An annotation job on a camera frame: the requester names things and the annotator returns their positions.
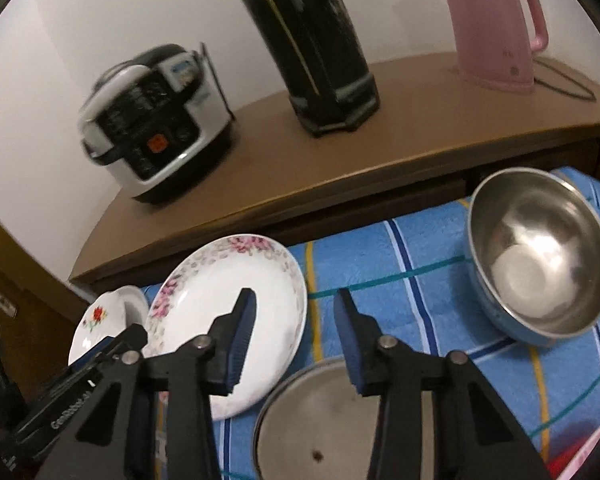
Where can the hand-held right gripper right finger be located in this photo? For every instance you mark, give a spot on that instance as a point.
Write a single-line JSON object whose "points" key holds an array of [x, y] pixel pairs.
{"points": [[350, 347]]}

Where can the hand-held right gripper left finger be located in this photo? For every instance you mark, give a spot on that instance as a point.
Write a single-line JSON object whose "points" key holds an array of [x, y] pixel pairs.
{"points": [[241, 340]]}

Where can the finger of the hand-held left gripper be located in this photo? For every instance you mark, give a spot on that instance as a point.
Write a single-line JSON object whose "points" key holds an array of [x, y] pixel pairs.
{"points": [[112, 346]]}

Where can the small white floral bowl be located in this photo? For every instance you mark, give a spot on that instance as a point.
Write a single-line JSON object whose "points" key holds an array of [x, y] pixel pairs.
{"points": [[97, 320]]}

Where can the large floral white plate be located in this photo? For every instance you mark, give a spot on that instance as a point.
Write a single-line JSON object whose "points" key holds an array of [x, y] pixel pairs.
{"points": [[200, 295]]}

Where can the round metal plate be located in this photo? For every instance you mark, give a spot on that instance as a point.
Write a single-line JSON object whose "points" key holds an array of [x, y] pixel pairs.
{"points": [[320, 425]]}

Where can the stainless steel bowl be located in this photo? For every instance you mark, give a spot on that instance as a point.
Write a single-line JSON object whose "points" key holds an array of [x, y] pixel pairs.
{"points": [[535, 255]]}

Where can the blue plaid blanket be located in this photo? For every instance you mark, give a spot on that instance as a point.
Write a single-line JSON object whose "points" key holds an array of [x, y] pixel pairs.
{"points": [[420, 320]]}

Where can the brown wooden cabinet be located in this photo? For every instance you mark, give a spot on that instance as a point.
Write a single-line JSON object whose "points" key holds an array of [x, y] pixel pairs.
{"points": [[330, 160]]}

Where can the white and black rice cooker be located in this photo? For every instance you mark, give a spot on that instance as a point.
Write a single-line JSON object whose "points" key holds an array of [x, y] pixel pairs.
{"points": [[150, 125]]}

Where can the tall black thermos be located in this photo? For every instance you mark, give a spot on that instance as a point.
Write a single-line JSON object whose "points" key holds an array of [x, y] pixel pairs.
{"points": [[320, 45]]}

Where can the pink electric kettle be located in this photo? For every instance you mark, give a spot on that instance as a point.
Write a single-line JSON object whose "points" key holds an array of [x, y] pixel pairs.
{"points": [[485, 25]]}

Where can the wooden door frame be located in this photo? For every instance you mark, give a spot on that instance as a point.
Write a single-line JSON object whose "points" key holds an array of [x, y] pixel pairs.
{"points": [[55, 310]]}

